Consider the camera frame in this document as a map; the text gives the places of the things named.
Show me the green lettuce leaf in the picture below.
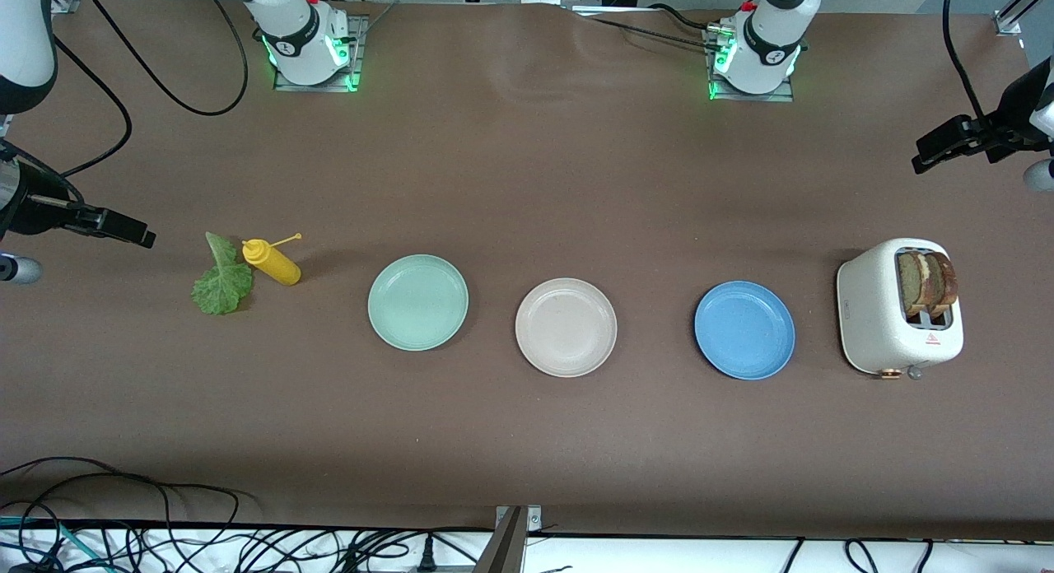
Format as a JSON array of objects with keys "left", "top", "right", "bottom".
[{"left": 191, "top": 231, "right": 254, "bottom": 316}]

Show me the brown bread slice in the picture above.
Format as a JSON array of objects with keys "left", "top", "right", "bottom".
[
  {"left": 921, "top": 250, "right": 960, "bottom": 314},
  {"left": 897, "top": 250, "right": 930, "bottom": 317}
]

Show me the yellow squeeze bottle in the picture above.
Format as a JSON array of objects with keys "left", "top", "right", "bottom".
[{"left": 241, "top": 233, "right": 303, "bottom": 287}]

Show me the blue plate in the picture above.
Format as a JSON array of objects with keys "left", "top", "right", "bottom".
[{"left": 693, "top": 280, "right": 797, "bottom": 381}]

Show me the mint green plate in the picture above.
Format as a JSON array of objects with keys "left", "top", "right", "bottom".
[{"left": 367, "top": 254, "right": 470, "bottom": 352}]

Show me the beige plate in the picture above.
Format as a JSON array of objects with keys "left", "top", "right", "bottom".
[{"left": 515, "top": 277, "right": 618, "bottom": 379}]

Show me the white speckled toaster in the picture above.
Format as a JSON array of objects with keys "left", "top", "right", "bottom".
[{"left": 836, "top": 238, "right": 965, "bottom": 382}]

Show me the aluminium profile bar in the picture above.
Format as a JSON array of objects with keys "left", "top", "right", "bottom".
[{"left": 473, "top": 507, "right": 528, "bottom": 573}]

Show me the black cable on table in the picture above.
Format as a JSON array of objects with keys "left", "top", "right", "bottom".
[{"left": 0, "top": 456, "right": 241, "bottom": 529}]

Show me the teal floor cable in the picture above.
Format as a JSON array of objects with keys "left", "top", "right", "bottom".
[{"left": 0, "top": 515, "right": 93, "bottom": 572}]

